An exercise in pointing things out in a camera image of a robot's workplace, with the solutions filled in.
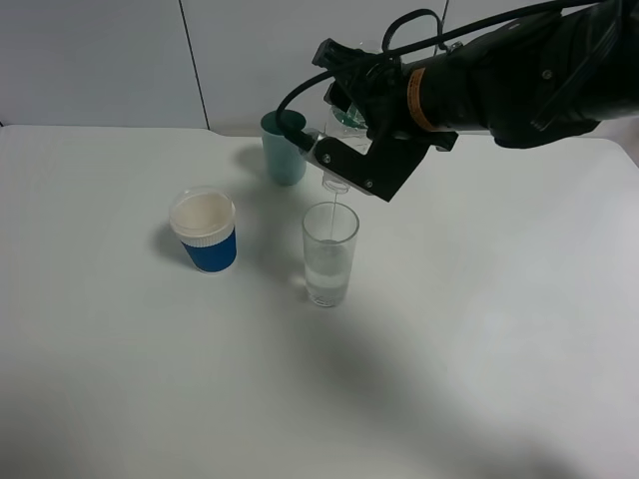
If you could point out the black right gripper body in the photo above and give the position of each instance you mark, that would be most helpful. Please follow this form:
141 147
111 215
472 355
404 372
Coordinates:
379 92

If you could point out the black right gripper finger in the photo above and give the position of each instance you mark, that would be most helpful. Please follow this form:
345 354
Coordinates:
337 58
418 140

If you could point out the clear green labelled water bottle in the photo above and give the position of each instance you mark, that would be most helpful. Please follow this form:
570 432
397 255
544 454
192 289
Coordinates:
344 120

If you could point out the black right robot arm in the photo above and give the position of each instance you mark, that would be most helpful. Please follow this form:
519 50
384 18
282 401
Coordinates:
531 82

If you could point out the teal plastic cup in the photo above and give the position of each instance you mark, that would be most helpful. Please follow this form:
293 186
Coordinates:
284 161

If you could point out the blue sleeved paper cup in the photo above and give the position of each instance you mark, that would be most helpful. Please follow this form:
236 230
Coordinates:
204 221

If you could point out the clear tall drinking glass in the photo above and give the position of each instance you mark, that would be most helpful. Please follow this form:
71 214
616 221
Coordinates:
330 232

